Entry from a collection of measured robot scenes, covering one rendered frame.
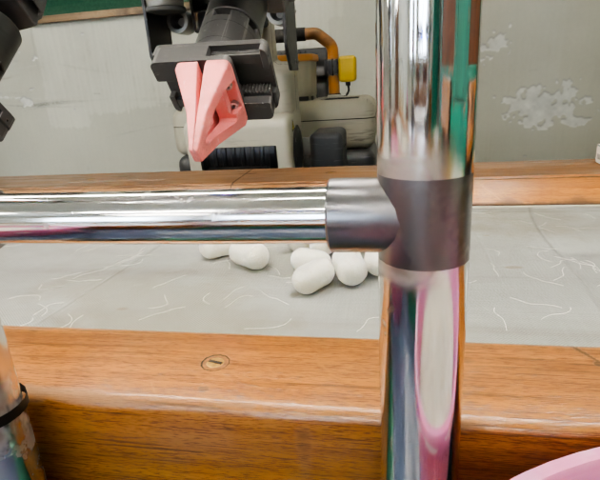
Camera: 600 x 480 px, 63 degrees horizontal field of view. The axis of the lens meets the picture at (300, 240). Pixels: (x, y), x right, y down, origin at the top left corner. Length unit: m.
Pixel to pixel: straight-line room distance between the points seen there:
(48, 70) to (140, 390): 2.79
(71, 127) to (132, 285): 2.57
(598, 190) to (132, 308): 0.44
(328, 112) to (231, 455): 1.12
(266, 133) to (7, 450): 0.84
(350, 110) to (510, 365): 1.09
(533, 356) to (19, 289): 0.34
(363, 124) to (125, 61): 1.70
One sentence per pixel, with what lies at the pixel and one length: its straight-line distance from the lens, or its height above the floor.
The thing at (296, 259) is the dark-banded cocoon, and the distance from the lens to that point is 0.34.
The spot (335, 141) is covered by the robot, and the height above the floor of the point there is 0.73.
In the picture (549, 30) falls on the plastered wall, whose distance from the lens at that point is 2.50.
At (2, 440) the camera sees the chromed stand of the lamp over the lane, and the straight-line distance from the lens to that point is 0.21.
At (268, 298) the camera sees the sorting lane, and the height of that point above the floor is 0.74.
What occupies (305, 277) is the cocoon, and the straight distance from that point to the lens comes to 0.31.
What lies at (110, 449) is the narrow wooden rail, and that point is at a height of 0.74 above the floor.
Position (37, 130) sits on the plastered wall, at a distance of 3.04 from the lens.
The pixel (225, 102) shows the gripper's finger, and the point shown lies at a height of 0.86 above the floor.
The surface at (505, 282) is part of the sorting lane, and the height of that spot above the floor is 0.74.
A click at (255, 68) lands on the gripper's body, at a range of 0.45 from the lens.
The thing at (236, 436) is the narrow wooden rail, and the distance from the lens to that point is 0.19.
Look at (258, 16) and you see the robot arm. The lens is 0.51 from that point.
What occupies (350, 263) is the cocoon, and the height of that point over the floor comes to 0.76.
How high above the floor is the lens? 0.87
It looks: 19 degrees down
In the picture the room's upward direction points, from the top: 4 degrees counter-clockwise
